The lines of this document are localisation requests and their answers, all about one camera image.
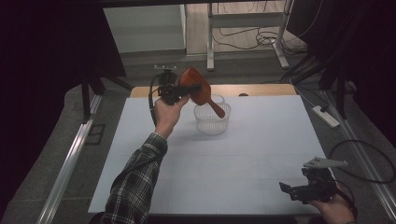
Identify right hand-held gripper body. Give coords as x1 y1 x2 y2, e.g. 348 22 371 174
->
288 156 349 205

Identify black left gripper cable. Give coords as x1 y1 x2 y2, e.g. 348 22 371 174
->
148 74 163 127

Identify person's right hand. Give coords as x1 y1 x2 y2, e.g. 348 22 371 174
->
306 183 357 224

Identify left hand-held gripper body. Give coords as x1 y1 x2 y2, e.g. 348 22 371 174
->
153 63 182 105

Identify dark floor socket frame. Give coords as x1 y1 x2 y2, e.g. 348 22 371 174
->
84 123 106 147

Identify white cabinet panel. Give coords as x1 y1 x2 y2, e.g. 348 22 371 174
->
103 4 187 54

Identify white power strip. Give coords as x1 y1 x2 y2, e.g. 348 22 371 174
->
311 105 341 129

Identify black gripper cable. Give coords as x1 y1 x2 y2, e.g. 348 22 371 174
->
148 74 163 127
327 139 396 218

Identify metal floor rail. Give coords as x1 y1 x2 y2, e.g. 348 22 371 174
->
321 90 396 222
35 94 104 224

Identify white desk frame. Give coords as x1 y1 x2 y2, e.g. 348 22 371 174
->
205 0 295 72

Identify tangled floor cables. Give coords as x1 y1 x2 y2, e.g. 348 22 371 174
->
212 26 307 53

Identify white table cover sheet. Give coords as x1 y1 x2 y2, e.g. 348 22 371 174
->
88 94 327 216

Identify black stand legs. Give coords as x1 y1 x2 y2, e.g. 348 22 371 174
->
279 52 358 120
80 70 134 124

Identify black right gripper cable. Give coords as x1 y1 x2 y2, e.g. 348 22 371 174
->
327 139 396 218

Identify brown wooden hairbrush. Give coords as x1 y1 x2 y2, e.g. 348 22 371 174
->
178 66 226 119

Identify white plastic basket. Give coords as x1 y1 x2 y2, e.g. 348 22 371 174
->
192 93 233 136

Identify person's left hand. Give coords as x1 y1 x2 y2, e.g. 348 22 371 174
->
153 93 191 140

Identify white power strip cable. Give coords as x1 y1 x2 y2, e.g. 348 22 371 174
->
289 77 316 108

